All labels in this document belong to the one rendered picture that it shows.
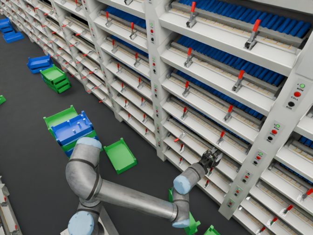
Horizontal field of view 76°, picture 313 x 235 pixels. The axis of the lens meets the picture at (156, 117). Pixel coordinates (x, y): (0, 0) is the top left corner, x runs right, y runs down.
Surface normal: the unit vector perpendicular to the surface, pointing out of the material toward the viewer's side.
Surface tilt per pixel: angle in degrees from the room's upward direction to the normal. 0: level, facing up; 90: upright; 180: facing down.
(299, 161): 23
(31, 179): 0
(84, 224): 6
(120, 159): 0
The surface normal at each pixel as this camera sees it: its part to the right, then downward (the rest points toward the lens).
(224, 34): -0.33, -0.43
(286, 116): -0.73, 0.52
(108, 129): -0.05, -0.68
